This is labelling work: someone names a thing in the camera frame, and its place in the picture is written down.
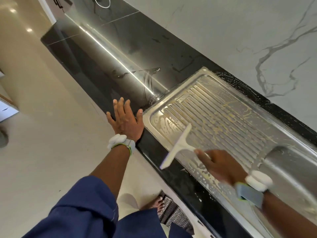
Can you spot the white trousers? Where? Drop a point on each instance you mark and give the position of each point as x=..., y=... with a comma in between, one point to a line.
x=130, y=203

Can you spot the person's left hand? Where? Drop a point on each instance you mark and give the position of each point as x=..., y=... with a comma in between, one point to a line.
x=126, y=124

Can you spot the person's left forearm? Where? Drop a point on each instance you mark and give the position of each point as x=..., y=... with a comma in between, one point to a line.
x=111, y=168

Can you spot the person's right foot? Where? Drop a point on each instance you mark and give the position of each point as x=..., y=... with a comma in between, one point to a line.
x=156, y=202

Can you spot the blue white squeegee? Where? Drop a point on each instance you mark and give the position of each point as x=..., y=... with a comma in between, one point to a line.
x=177, y=143

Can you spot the striped floor mat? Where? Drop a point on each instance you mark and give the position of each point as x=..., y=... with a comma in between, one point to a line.
x=176, y=218

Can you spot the stainless steel sink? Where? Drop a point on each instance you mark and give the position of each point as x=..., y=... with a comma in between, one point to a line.
x=223, y=116

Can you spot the person's right hand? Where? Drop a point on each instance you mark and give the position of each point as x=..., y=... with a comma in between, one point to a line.
x=222, y=167

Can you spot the person's right forearm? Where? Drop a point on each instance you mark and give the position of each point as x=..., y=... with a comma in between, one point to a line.
x=290, y=218

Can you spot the white cabinet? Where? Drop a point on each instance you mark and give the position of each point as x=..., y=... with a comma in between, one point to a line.
x=6, y=109

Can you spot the white left wrist tracker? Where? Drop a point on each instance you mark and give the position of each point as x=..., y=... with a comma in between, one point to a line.
x=119, y=141

